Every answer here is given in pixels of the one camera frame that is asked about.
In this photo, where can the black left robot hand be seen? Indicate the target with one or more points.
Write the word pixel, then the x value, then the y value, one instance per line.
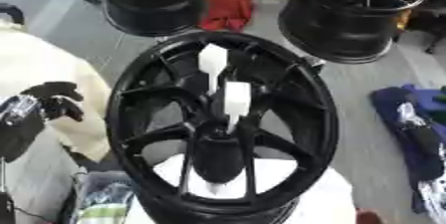
pixel 56 97

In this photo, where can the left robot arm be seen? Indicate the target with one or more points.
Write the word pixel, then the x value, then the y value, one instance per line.
pixel 17 133

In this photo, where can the black spoked wheel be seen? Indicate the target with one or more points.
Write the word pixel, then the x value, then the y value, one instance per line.
pixel 174 62

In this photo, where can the black wheel rim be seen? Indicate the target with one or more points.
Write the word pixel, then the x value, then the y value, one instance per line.
pixel 152 2
pixel 342 25

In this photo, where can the white pin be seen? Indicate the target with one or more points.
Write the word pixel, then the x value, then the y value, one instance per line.
pixel 237 99
pixel 213 58

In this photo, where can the white wheel stand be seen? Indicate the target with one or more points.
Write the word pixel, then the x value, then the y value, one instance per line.
pixel 325 201

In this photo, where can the person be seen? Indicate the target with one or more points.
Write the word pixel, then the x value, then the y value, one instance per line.
pixel 40 62

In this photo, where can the grey basket with items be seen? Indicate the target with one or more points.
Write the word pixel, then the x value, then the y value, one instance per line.
pixel 104 198

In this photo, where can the blue cloth bag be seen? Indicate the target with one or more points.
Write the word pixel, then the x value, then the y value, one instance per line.
pixel 421 155

